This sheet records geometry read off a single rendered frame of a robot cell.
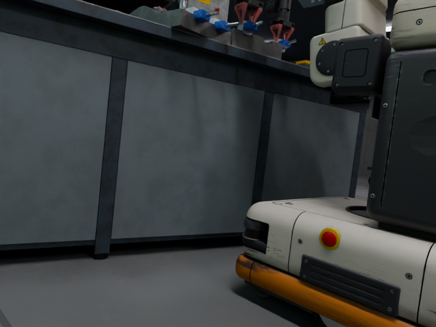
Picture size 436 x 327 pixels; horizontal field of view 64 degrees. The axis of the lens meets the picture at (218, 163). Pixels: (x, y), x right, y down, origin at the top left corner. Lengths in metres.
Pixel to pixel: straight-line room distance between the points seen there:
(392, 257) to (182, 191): 0.77
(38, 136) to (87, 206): 0.26
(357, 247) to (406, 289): 0.12
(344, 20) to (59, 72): 0.86
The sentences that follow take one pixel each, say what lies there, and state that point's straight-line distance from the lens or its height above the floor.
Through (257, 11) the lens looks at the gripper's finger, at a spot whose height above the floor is 0.98.
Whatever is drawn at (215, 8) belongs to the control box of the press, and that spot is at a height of 1.31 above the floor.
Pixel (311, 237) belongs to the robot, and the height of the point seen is 0.23.
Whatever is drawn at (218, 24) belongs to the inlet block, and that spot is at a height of 0.85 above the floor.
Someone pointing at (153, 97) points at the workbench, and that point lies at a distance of 1.25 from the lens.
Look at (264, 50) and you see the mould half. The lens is 1.54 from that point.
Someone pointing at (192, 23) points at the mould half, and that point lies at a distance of 1.26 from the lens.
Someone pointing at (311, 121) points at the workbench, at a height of 0.58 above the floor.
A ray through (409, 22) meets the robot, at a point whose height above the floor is 0.74.
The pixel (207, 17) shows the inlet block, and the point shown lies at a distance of 1.27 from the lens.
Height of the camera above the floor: 0.43
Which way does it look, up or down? 3 degrees down
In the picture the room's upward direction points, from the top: 6 degrees clockwise
